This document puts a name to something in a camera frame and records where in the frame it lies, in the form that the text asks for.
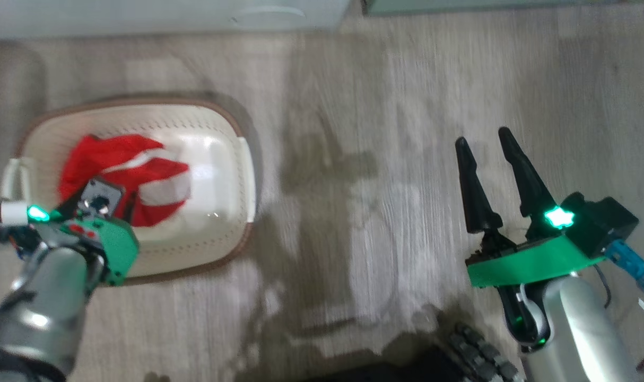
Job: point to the cream laundry basket brown rim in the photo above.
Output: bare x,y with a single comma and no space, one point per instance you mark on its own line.
216,175

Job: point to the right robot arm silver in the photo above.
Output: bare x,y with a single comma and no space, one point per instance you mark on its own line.
582,334

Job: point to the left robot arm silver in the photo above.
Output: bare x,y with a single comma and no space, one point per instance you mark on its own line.
35,313

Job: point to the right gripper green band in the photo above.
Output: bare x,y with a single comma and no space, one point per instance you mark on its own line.
534,262

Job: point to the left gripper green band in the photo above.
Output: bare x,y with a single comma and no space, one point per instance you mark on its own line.
110,244

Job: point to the white washing machine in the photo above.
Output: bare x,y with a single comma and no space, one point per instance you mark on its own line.
141,16

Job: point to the red and white garment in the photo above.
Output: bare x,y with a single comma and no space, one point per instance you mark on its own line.
115,159

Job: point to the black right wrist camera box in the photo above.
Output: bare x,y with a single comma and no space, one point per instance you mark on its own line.
603,223

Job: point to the pale green cabinet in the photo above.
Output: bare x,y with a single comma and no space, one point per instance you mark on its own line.
513,5

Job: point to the dark grey left wrist camera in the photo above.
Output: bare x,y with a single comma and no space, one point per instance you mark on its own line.
102,196

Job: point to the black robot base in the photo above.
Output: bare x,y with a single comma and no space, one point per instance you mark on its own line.
385,369

